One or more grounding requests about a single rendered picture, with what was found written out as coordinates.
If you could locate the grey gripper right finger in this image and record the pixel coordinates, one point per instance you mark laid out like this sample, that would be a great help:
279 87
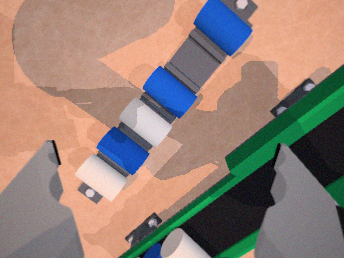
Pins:
307 222

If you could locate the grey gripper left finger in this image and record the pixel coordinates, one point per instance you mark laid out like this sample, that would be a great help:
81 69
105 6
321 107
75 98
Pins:
32 223

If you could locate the blue cylinder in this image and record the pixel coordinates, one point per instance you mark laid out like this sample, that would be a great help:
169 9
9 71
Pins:
154 251
222 26
122 150
169 92

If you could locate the dark grey mounting plate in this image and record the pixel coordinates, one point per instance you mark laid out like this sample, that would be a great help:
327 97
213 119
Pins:
246 8

